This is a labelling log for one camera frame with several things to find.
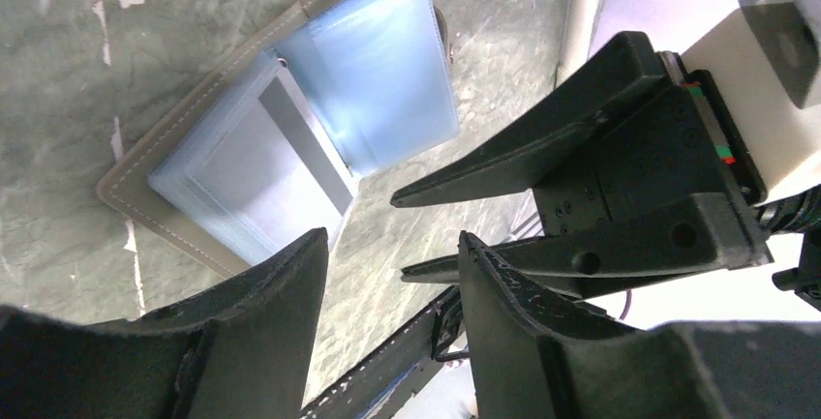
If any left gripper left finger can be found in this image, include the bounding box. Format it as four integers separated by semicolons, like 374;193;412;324
1;228;329;418

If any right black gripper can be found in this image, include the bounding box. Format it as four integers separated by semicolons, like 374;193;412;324
390;31;773;298

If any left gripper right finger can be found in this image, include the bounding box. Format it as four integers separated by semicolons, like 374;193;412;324
458;232;820;418

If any grey leather card holder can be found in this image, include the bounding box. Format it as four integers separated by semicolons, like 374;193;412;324
97;0;459;277

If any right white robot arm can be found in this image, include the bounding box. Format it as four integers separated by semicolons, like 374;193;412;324
391;0;820;307

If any silver card in sleeve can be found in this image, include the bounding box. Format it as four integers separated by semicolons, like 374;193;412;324
185;69;357;265

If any white PVC pipe frame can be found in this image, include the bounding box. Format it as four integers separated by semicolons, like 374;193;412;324
555;0;604;87

